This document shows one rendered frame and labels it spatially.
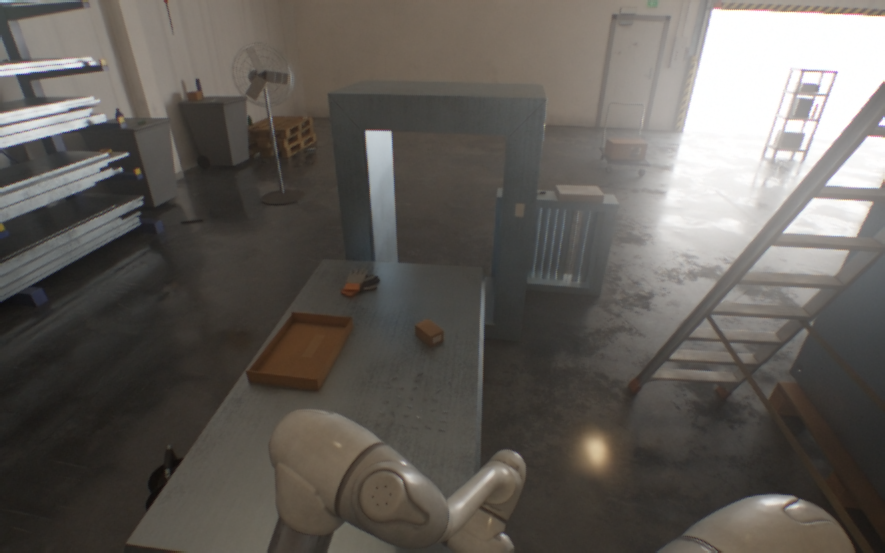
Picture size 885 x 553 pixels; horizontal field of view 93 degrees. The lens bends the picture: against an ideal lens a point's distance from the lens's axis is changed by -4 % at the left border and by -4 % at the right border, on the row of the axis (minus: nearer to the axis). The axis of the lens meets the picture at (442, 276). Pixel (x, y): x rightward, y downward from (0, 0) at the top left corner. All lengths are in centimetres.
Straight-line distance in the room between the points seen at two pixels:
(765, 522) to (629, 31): 1010
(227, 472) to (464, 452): 77
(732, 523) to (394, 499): 41
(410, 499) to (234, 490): 100
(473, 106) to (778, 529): 222
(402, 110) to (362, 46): 826
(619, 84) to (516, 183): 805
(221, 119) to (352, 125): 473
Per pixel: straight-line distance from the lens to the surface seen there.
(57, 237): 486
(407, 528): 71
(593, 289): 373
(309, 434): 80
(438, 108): 254
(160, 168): 617
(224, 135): 734
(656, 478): 255
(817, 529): 70
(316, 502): 79
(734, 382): 295
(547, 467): 242
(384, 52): 1067
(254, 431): 177
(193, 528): 160
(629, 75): 1054
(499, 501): 123
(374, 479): 69
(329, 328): 215
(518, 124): 252
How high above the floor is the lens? 189
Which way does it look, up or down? 30 degrees down
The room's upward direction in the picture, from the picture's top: straight up
